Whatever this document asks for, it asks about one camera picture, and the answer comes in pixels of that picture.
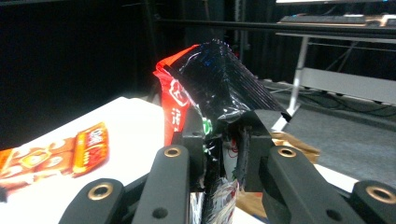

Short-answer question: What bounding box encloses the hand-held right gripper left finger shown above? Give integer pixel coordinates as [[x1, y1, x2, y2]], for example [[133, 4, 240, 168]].
[[172, 105, 207, 191]]

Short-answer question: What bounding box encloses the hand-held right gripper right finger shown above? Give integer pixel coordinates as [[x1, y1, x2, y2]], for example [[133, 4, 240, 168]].
[[239, 109, 276, 192]]

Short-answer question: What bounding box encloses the red and black packet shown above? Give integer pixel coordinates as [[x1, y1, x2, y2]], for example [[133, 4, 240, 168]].
[[152, 38, 292, 224]]

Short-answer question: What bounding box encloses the orange red sauce packet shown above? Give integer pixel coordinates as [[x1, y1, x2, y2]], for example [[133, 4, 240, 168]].
[[72, 121, 110, 179]]

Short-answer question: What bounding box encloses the clear orange snack packet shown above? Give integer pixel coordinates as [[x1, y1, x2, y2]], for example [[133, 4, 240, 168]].
[[0, 136, 78, 194]]

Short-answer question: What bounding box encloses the black metal bar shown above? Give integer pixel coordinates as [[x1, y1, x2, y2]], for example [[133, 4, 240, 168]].
[[155, 18, 396, 35]]

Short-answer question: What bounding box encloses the white metal desk frame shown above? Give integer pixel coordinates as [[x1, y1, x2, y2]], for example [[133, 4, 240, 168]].
[[270, 31, 396, 132]]

